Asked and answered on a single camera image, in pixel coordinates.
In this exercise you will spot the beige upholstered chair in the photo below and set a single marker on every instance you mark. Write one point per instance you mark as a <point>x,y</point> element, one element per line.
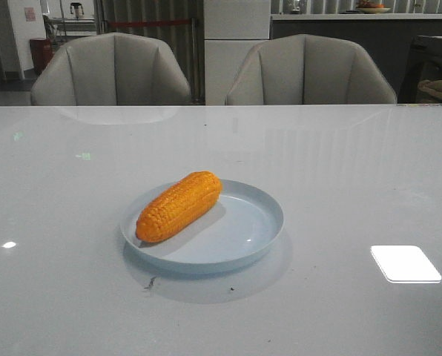
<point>309,70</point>
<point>112,69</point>

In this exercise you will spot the right beige upholstered chair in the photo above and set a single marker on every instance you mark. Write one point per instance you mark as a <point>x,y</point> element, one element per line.
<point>309,70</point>

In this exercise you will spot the background white table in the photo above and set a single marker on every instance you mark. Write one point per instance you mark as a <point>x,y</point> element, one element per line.
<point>59,30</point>

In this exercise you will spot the fruit bowl on counter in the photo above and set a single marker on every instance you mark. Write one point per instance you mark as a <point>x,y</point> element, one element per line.
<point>371,7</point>

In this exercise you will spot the white refrigerator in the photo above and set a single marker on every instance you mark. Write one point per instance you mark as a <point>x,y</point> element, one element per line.
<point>231,29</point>

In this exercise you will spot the grey kitchen counter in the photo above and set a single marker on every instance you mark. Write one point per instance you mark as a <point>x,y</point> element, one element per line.
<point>387,37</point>

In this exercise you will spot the red trash bin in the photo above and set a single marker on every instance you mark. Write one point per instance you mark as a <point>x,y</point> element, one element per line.
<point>41,52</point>

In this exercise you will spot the orange corn cob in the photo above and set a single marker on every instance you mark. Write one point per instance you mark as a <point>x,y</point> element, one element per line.
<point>178,206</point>

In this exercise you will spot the light blue round plate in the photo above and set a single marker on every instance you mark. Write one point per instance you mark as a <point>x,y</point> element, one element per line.
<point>237,231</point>

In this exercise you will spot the red barrier belt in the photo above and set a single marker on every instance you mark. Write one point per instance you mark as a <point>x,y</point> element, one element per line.
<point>163,23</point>

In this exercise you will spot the left beige upholstered chair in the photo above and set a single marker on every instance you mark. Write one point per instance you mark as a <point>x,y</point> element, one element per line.
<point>112,69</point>

